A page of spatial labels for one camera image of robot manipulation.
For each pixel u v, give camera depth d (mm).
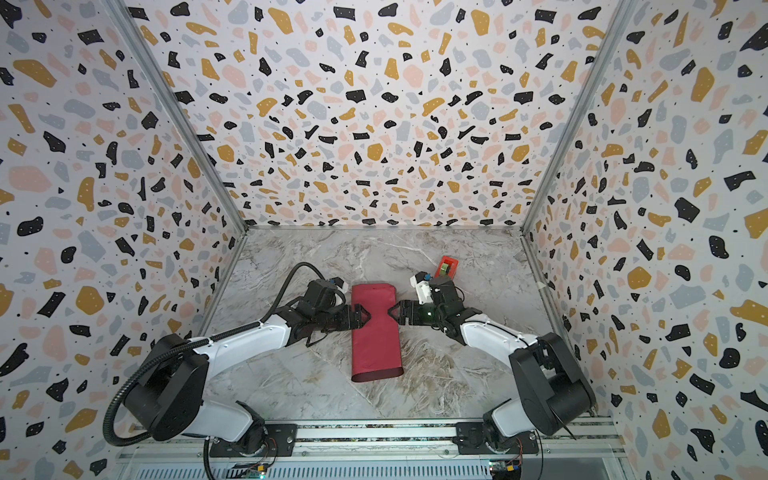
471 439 741
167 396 423
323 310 729
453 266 1034
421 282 815
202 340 474
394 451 731
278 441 733
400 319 779
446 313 701
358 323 781
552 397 434
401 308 782
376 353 843
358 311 797
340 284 829
